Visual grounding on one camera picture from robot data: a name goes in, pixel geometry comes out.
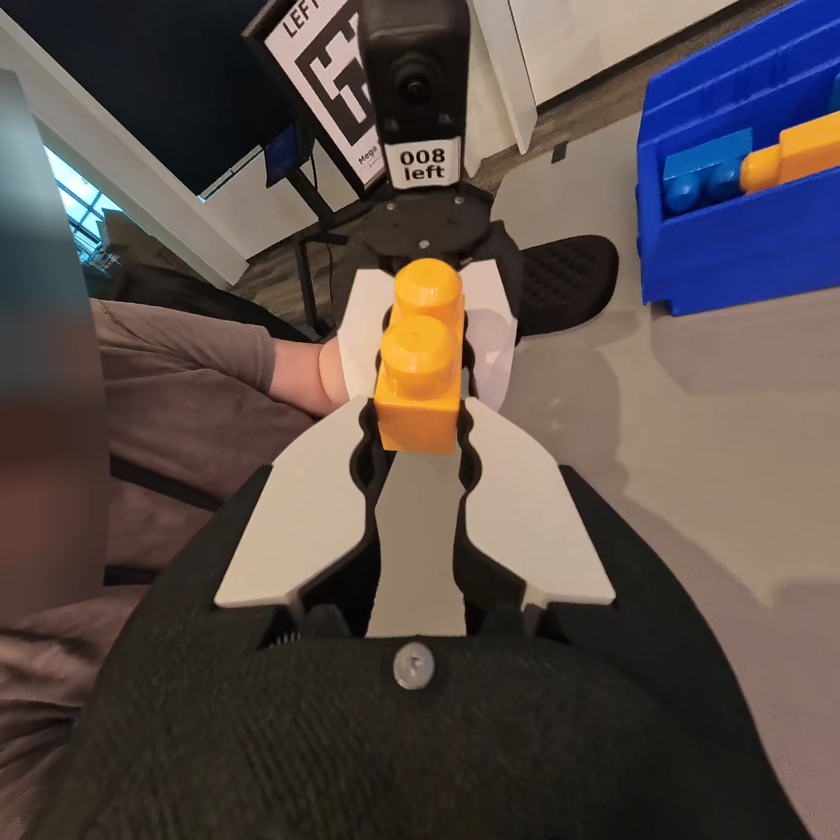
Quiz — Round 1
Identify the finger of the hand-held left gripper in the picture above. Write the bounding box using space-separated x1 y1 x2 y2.
336 268 396 403
461 258 519 413

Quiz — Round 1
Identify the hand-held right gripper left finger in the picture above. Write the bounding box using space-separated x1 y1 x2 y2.
213 395 383 631

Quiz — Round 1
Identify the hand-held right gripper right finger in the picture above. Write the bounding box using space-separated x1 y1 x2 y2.
453 395 618 634

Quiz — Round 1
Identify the blue plastic bin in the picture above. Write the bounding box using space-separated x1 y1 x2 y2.
635 0 840 317

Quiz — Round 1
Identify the pile of toy blocks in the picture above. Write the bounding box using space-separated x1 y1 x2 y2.
661 66 840 216

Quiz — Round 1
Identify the person's left forearm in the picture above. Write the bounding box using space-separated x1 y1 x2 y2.
270 340 349 419

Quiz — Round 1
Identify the black-white marker sign stand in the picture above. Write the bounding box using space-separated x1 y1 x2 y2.
241 0 395 336

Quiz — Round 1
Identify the large dark display screen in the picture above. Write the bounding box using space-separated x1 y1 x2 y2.
10 0 296 198

